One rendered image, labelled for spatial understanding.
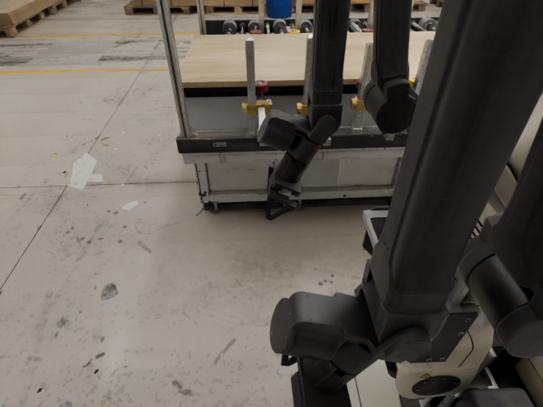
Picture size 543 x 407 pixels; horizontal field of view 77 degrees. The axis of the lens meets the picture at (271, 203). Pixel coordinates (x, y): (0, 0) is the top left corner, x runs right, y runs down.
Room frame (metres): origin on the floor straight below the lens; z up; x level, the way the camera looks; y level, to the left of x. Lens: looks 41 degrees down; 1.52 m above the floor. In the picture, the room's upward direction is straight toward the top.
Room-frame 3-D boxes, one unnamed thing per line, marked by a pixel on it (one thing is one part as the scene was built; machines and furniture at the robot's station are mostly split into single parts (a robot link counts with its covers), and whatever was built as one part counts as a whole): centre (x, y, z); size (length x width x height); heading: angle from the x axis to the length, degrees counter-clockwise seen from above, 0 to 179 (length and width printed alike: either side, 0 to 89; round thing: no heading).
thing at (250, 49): (1.48, 0.09, 0.89); 0.04 x 0.04 x 0.48; 3
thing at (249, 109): (1.48, 0.07, 0.83); 0.14 x 0.06 x 0.05; 93
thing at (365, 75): (1.50, -0.41, 0.87); 0.04 x 0.04 x 0.48; 3
